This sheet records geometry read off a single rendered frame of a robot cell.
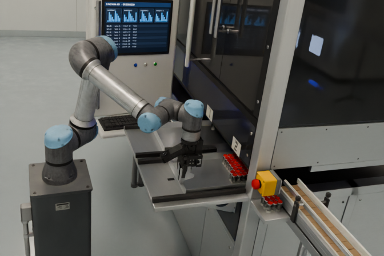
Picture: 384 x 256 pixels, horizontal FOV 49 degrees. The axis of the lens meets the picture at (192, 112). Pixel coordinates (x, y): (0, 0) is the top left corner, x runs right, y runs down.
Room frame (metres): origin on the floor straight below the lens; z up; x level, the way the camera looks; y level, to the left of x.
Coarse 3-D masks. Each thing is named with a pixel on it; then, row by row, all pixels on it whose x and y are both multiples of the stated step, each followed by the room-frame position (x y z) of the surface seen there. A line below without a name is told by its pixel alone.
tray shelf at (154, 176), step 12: (132, 132) 1.91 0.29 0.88; (132, 144) 1.78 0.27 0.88; (144, 144) 1.80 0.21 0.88; (156, 144) 1.81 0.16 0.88; (144, 168) 1.58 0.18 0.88; (156, 168) 1.59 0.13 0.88; (168, 168) 1.61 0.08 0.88; (144, 180) 1.49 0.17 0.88; (156, 180) 1.50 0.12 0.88; (156, 192) 1.42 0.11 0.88; (168, 192) 1.43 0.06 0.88; (180, 192) 1.44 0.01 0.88; (156, 204) 1.34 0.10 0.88; (168, 204) 1.35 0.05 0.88; (180, 204) 1.36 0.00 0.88; (192, 204) 1.37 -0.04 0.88; (204, 204) 1.39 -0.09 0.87; (216, 204) 1.40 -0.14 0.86
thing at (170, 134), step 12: (204, 120) 2.07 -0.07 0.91; (156, 132) 1.88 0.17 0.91; (168, 132) 1.95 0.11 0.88; (180, 132) 1.96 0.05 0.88; (204, 132) 1.99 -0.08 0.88; (216, 132) 2.01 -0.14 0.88; (168, 144) 1.82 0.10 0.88; (204, 144) 1.86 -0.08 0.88; (216, 144) 1.82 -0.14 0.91; (228, 144) 1.84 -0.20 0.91
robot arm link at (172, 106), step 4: (160, 100) 1.51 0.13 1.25; (164, 100) 1.51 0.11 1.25; (168, 100) 1.51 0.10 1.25; (172, 100) 1.51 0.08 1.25; (156, 104) 1.50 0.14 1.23; (160, 104) 1.47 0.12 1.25; (164, 104) 1.46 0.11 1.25; (168, 104) 1.47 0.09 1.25; (172, 104) 1.48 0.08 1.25; (176, 104) 1.48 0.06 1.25; (180, 104) 1.48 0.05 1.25; (168, 108) 1.45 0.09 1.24; (172, 108) 1.46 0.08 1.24; (176, 108) 1.47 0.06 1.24; (172, 112) 1.45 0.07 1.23; (176, 112) 1.46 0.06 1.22; (172, 116) 1.45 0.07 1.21; (176, 116) 1.46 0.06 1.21; (176, 120) 1.47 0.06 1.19
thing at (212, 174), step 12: (204, 156) 1.71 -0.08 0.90; (216, 156) 1.73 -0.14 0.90; (192, 168) 1.62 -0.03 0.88; (204, 168) 1.64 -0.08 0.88; (216, 168) 1.65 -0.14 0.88; (192, 180) 1.53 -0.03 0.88; (204, 180) 1.54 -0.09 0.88; (216, 180) 1.55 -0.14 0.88; (228, 180) 1.56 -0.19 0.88; (192, 192) 1.42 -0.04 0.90
